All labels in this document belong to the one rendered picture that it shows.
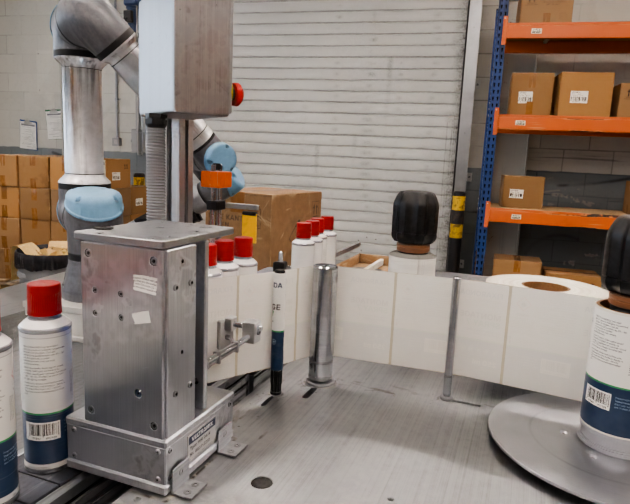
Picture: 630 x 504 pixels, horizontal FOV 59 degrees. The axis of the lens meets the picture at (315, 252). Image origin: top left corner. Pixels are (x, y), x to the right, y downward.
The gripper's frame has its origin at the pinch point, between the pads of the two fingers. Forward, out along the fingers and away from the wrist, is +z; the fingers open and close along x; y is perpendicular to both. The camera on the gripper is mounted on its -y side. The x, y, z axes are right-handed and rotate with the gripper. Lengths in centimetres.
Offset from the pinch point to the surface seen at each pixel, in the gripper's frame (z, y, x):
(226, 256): -45, 26, -53
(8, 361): -39, 29, -96
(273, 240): -30.8, 20.2, 14.0
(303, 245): -48, 28, -21
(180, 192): -40, 10, -46
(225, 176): -47, 11, -42
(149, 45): -51, -11, -55
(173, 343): -52, 35, -89
